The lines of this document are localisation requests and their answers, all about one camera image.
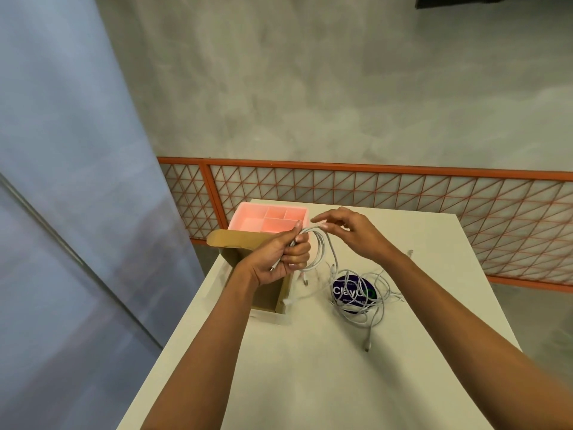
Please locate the person's left hand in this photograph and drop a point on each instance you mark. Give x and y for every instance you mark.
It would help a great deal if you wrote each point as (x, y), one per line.
(268, 259)

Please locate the person's right hand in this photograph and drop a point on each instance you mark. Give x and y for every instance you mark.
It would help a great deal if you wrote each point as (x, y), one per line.
(365, 239)

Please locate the person's left thumb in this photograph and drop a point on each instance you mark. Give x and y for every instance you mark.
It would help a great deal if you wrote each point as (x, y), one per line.
(285, 234)

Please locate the person's right thumb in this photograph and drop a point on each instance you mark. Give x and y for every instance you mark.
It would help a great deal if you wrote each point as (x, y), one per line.
(335, 227)

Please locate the person's left forearm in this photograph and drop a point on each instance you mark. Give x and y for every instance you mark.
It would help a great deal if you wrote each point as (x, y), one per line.
(210, 353)

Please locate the person's right forearm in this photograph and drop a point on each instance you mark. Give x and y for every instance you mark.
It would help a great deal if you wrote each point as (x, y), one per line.
(470, 344)

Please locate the pink divided organizer tray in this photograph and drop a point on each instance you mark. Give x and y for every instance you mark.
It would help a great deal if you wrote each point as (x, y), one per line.
(268, 219)

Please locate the brown cardboard box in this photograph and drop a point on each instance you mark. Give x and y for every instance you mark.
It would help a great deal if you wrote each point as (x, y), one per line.
(241, 239)

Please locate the round blue tin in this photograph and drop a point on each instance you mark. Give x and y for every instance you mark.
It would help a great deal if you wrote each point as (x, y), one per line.
(347, 291)

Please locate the orange mesh railing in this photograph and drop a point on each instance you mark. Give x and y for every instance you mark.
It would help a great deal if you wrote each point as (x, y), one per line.
(403, 192)

